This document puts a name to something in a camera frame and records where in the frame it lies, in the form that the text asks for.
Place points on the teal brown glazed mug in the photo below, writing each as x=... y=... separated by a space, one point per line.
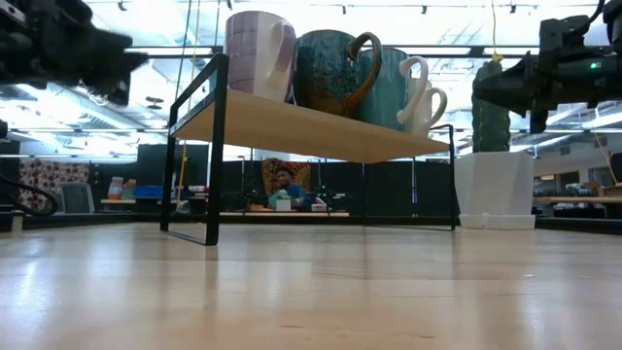
x=325 y=73

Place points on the white lilac checked mug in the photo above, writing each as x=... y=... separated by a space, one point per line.
x=252 y=53

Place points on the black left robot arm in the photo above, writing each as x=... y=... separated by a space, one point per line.
x=12 y=53

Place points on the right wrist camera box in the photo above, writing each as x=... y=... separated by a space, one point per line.
x=563 y=36

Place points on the black table edge rail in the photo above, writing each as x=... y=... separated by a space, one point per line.
x=97 y=220

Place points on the short white post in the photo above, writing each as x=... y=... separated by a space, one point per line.
x=17 y=222

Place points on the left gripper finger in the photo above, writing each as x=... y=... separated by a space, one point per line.
x=124 y=48
x=116 y=82

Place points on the person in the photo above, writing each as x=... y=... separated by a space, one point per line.
x=286 y=187

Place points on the blue storage bin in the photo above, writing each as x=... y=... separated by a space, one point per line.
x=148 y=192

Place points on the grey office chair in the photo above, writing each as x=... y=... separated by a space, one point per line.
x=77 y=197

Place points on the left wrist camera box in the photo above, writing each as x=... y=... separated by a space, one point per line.
x=68 y=10

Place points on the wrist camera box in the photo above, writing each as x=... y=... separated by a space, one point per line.
x=68 y=10
x=563 y=36

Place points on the floral patterned cloth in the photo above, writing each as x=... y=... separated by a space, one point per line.
x=48 y=177

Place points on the small white box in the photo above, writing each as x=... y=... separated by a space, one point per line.
x=319 y=206

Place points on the small white container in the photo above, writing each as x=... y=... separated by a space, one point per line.
x=283 y=204

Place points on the dark round ceiling disc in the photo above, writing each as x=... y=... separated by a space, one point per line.
x=154 y=107
x=154 y=99

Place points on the orange mandala tapestry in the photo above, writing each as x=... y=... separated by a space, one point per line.
x=303 y=170

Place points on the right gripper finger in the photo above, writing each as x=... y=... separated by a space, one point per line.
x=507 y=80
x=510 y=104

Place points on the wooden background table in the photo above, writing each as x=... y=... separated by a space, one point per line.
x=335 y=214
x=121 y=200
x=573 y=199

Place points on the white planter pot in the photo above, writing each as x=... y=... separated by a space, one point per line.
x=494 y=185

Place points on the yellow pole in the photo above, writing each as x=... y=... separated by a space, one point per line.
x=183 y=170

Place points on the black-framed wooden shelf rack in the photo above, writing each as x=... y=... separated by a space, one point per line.
x=291 y=131

